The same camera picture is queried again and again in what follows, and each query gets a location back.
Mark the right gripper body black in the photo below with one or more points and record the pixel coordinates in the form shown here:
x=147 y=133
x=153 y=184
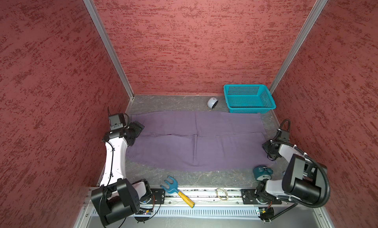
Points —
x=271 y=151

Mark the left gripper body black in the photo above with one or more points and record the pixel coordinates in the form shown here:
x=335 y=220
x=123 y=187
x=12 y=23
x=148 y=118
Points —
x=134 y=130

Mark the purple trousers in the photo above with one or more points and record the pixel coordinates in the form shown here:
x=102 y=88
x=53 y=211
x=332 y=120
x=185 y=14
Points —
x=200 y=141

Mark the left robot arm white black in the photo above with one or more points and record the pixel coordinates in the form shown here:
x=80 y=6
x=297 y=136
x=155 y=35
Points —
x=117 y=198

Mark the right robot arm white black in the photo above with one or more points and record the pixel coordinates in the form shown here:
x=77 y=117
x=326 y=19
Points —
x=304 y=182

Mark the teal plastic basket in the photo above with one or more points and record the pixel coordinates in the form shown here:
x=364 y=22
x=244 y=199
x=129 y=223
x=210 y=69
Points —
x=248 y=98

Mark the white round mug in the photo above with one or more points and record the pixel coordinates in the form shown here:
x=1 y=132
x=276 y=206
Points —
x=212 y=102

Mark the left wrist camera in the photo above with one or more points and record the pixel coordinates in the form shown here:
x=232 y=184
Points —
x=117 y=121

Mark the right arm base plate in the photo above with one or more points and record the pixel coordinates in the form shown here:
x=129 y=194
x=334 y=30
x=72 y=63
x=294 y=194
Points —
x=250 y=196

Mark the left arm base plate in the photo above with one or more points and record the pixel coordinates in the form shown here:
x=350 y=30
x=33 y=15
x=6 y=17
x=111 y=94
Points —
x=156 y=196

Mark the blue fork tool yellow handle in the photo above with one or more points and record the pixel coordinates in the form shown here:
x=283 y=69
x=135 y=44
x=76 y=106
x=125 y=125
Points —
x=172 y=187

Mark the white slotted cable duct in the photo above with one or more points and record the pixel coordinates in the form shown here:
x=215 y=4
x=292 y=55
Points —
x=245 y=213

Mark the aluminium frame rail front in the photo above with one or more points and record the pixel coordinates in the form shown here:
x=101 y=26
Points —
x=206 y=197

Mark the left aluminium corner post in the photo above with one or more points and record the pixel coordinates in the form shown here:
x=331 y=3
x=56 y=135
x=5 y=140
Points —
x=90 y=6

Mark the aluminium corner post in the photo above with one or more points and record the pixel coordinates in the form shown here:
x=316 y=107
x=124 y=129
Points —
x=302 y=35
x=90 y=6

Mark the right aluminium corner post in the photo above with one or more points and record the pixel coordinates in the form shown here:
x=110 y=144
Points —
x=302 y=35

